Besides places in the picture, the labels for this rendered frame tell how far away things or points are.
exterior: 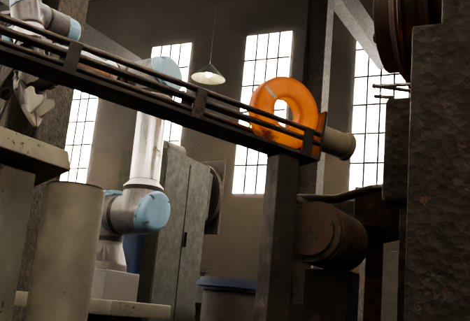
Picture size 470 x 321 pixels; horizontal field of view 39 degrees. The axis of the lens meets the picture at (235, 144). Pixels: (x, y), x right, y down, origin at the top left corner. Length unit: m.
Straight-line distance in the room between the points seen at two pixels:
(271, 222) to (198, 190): 4.35
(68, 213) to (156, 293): 3.86
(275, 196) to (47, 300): 0.48
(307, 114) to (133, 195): 0.68
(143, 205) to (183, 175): 3.59
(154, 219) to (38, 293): 0.61
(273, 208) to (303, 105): 0.23
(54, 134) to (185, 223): 1.48
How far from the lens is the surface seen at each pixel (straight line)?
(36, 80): 1.59
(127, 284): 1.98
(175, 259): 5.36
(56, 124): 4.57
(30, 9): 1.70
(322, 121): 1.39
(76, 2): 4.86
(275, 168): 1.33
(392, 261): 4.17
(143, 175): 1.91
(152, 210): 1.86
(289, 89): 1.38
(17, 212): 1.47
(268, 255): 1.30
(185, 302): 5.55
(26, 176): 1.49
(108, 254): 1.94
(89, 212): 1.36
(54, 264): 1.34
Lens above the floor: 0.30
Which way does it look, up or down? 14 degrees up
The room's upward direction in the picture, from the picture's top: 5 degrees clockwise
